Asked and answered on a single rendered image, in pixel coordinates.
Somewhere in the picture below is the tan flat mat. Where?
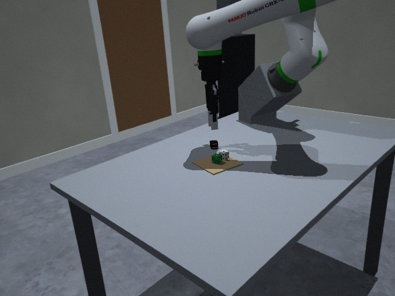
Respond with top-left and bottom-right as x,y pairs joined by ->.
192,156 -> 244,175

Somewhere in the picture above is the green die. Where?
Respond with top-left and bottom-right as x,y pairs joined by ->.
212,154 -> 222,164

